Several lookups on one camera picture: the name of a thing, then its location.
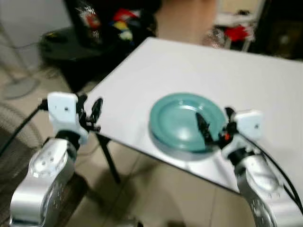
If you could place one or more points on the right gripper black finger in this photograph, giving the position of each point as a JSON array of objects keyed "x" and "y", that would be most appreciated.
[{"x": 204, "y": 130}]

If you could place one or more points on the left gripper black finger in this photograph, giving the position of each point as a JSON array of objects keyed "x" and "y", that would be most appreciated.
[
  {"x": 82, "y": 104},
  {"x": 96, "y": 109}
]

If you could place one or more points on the teal round plate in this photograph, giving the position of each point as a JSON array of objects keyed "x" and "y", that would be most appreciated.
[{"x": 180, "y": 120}]

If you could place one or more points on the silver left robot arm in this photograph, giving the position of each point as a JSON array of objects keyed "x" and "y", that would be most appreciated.
[{"x": 45, "y": 179}]

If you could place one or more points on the black table leg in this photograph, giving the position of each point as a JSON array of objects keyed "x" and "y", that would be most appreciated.
[{"x": 109, "y": 161}]

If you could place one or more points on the black low round table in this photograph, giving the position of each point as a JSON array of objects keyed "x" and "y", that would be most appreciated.
[{"x": 71, "y": 47}]

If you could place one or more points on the white floor fan base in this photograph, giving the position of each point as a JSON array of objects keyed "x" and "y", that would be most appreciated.
[{"x": 21, "y": 87}]

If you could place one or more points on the grey round mesh object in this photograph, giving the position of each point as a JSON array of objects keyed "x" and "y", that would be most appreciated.
[{"x": 21, "y": 125}]

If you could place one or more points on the colourful toy pile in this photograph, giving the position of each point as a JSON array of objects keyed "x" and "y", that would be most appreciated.
[{"x": 125, "y": 23}]

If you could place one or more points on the red object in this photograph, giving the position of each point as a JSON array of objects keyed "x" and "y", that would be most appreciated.
[{"x": 238, "y": 32}]

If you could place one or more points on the dark cabinet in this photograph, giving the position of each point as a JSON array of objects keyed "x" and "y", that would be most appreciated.
[{"x": 281, "y": 26}]

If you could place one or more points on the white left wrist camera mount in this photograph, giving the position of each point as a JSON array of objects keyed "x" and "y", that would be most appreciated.
[{"x": 62, "y": 111}]

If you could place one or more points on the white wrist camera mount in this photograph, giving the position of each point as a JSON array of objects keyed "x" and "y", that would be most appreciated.
[
  {"x": 248, "y": 123},
  {"x": 62, "y": 111}
]

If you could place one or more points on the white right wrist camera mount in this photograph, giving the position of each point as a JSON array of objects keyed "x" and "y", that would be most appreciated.
[{"x": 248, "y": 123}]

